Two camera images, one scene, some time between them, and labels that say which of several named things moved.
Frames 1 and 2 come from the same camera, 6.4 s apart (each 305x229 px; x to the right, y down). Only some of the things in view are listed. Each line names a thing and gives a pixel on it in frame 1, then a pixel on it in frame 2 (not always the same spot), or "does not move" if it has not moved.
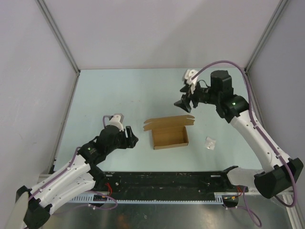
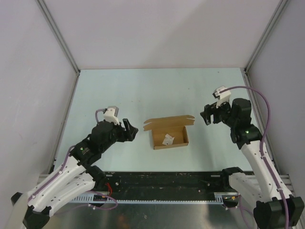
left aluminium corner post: [50, 20] does not move
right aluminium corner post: [275, 16] does not move
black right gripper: [184, 103] to [209, 109]
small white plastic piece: [209, 143] to [168, 140]
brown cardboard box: [170, 131] does not move
